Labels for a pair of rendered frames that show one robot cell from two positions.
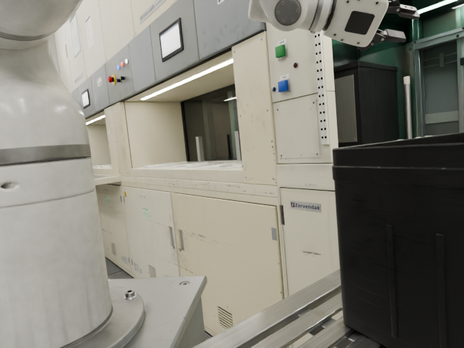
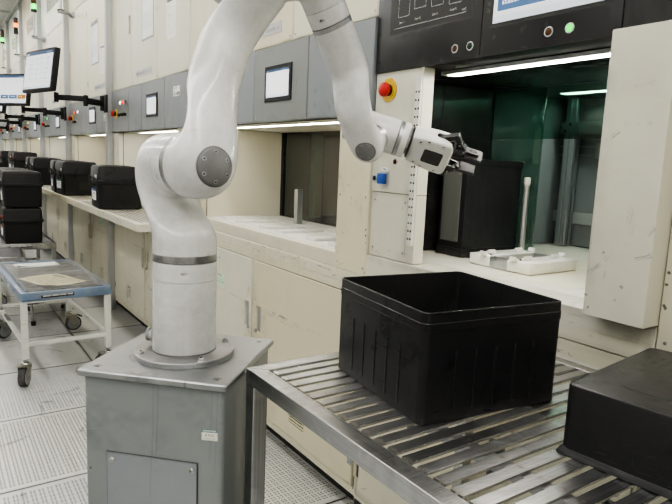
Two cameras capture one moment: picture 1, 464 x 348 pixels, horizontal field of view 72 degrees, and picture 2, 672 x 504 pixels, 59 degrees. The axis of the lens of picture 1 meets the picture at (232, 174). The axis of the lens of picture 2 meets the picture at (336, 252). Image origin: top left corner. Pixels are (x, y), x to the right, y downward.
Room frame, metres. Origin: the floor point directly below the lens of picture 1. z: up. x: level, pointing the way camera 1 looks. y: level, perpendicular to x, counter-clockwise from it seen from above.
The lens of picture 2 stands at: (-0.77, -0.13, 1.14)
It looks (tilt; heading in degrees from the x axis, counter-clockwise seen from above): 9 degrees down; 3
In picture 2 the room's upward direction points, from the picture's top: 2 degrees clockwise
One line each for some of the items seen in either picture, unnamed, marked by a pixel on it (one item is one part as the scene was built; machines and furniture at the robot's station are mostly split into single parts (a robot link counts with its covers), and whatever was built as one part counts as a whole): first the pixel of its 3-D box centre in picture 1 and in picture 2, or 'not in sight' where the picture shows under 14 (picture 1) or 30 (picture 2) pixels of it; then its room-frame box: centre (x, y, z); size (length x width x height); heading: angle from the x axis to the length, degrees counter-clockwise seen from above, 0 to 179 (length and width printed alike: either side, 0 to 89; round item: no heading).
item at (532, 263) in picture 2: not in sight; (522, 259); (0.92, -0.59, 0.89); 0.22 x 0.21 x 0.04; 127
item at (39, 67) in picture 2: not in sight; (68, 81); (3.16, 1.87, 1.59); 0.50 x 0.41 x 0.36; 127
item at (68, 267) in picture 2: not in sight; (53, 312); (2.37, 1.59, 0.24); 0.97 x 0.52 x 0.48; 40
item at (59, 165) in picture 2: not in sight; (75, 177); (3.80, 2.16, 0.93); 0.30 x 0.28 x 0.26; 40
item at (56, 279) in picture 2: not in sight; (52, 278); (2.22, 1.50, 0.47); 0.31 x 0.23 x 0.02; 59
